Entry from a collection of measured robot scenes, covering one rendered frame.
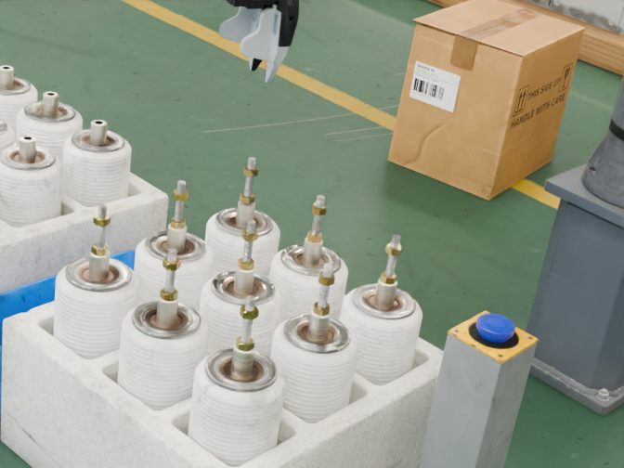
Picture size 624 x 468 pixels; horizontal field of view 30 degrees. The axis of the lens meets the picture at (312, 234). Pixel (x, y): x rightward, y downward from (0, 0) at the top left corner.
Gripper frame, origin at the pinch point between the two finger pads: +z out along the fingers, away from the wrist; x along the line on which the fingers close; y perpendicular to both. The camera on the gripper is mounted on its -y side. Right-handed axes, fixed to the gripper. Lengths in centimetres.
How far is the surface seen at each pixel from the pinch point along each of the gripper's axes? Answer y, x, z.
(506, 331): -8.6, 41.5, 13.7
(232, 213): 0.8, -2.6, 21.3
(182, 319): 17.2, 18.9, 21.6
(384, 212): -52, -40, 47
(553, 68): -91, -47, 23
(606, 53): -159, -100, 42
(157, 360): 21.4, 22.5, 23.8
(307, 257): -2.6, 11.6, 20.7
